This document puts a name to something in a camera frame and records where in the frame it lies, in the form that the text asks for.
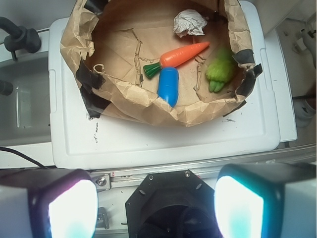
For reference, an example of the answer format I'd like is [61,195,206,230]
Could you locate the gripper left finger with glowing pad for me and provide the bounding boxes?
[0,169,98,238]

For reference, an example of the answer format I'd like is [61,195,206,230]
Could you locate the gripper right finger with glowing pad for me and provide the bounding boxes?
[214,163,317,238]

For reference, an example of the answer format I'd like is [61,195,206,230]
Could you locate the white plastic bin lid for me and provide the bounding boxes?
[49,1,280,170]

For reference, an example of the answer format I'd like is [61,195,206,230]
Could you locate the clear plastic container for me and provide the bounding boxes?
[0,56,51,147]

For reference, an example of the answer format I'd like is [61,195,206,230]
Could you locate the fuzzy green toy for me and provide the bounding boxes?
[206,48,235,93]

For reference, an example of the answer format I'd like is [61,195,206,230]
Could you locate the blue plastic capsule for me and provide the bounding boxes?
[157,67,179,107]

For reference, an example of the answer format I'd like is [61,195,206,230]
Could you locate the brown paper bag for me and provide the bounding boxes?
[60,0,262,127]

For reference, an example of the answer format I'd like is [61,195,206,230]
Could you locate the orange toy carrot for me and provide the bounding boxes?
[143,42,210,79]

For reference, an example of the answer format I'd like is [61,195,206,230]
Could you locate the black clamp knob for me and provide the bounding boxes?
[0,17,42,61]

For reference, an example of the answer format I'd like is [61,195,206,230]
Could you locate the crumpled white paper ball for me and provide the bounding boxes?
[173,9,208,38]

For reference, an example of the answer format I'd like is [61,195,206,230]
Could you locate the black cable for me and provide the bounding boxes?
[0,146,52,170]

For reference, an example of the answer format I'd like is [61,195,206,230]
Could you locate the aluminium extrusion rail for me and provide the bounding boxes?
[88,144,317,191]

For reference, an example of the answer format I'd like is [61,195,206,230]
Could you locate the black octagonal mount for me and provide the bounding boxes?
[125,170,222,238]

